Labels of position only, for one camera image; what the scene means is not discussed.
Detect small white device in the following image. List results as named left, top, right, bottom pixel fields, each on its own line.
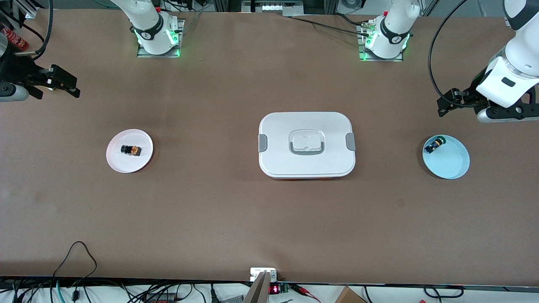
left=250, top=267, right=278, bottom=283

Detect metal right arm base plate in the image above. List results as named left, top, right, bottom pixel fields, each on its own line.
left=136, top=19, right=185, bottom=58

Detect light blue round plate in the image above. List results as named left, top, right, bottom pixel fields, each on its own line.
left=422, top=135, right=470, bottom=180

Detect pink round plate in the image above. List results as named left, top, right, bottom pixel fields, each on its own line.
left=106, top=129, right=154, bottom=173

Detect aluminium frame with power strip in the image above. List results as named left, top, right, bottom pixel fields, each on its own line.
left=241, top=0, right=304, bottom=17

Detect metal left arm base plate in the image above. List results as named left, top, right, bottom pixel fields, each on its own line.
left=358, top=23, right=404, bottom=62

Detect thin black looped cable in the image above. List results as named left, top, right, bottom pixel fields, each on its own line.
left=52, top=241, right=98, bottom=281

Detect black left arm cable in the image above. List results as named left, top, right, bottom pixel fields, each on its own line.
left=428, top=0, right=469, bottom=100

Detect black blue small part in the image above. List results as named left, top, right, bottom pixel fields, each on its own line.
left=424, top=136, right=447, bottom=154

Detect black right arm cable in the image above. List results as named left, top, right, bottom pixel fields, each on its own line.
left=35, top=0, right=54, bottom=58

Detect white lunch box grey clasps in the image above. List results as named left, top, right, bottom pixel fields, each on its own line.
left=258, top=112, right=356, bottom=180

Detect brown cardboard piece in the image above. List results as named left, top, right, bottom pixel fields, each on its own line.
left=334, top=286, right=368, bottom=303

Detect grey metal bar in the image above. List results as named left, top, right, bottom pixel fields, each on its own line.
left=242, top=271, right=271, bottom=303

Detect red clip lead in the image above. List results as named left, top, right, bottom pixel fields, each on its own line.
left=290, top=284, right=322, bottom=302

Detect black coiled floor cable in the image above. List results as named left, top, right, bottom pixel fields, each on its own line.
left=423, top=285, right=464, bottom=300

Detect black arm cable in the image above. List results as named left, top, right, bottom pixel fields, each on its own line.
left=428, top=0, right=469, bottom=100
left=35, top=0, right=54, bottom=58

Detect red can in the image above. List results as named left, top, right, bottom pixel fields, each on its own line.
left=0, top=24, right=29, bottom=52

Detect black cable to base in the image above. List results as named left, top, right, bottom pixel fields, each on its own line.
left=286, top=13, right=374, bottom=38

